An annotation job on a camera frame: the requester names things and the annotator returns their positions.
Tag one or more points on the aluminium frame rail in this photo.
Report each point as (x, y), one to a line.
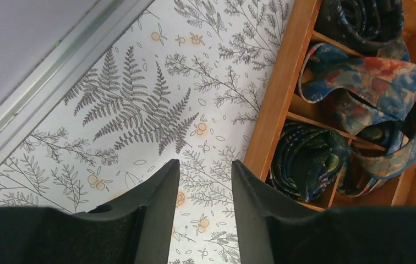
(39, 93)

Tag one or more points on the black roll bottom tray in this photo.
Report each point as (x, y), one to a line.
(307, 159)

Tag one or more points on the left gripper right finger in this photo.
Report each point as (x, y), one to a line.
(273, 228)

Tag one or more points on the colourful crumpled wrapper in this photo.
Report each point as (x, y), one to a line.
(370, 97)

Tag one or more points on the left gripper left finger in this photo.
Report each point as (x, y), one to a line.
(135, 227)

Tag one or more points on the orange wooden divided tray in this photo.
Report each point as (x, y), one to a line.
(281, 103)

